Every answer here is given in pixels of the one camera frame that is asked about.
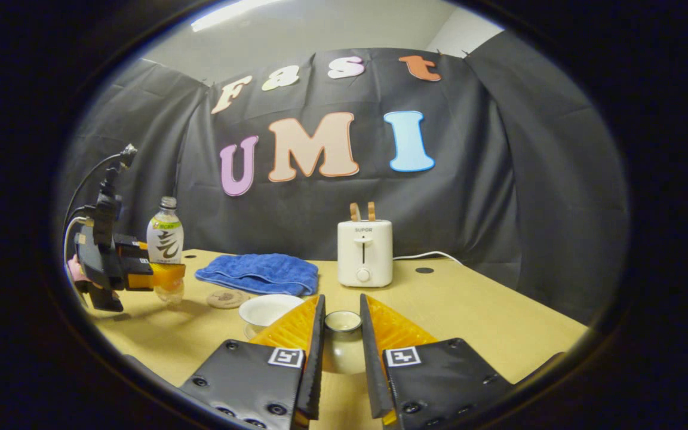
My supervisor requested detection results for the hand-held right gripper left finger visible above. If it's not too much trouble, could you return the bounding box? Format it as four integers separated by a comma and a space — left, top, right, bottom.
180, 294, 327, 430

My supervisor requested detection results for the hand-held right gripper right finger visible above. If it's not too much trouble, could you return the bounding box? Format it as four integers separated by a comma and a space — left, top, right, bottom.
360, 293, 515, 430

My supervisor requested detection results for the clear plastic water bottle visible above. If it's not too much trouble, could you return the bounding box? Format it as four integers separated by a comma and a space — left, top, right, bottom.
146, 196, 185, 305

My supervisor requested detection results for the round cork coaster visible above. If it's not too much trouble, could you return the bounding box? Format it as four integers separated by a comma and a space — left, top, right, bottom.
207, 290, 250, 309

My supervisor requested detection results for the beige ceramic teacup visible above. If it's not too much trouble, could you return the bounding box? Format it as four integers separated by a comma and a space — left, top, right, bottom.
238, 294, 305, 338

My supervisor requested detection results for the blue folded towel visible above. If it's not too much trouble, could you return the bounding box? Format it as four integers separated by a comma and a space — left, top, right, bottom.
195, 253, 320, 297

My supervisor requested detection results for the white toaster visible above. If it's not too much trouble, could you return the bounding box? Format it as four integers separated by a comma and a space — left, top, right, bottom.
337, 219, 394, 288

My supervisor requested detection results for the black backdrop cloth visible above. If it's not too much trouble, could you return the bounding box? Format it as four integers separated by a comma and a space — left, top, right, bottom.
57, 47, 628, 326

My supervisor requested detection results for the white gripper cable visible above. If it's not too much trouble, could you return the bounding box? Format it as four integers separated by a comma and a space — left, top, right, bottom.
63, 216, 90, 266

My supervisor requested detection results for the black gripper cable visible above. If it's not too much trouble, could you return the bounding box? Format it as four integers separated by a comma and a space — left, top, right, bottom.
63, 153, 124, 231

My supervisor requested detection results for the white toaster power cable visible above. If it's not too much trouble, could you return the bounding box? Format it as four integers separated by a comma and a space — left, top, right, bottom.
393, 251, 463, 265

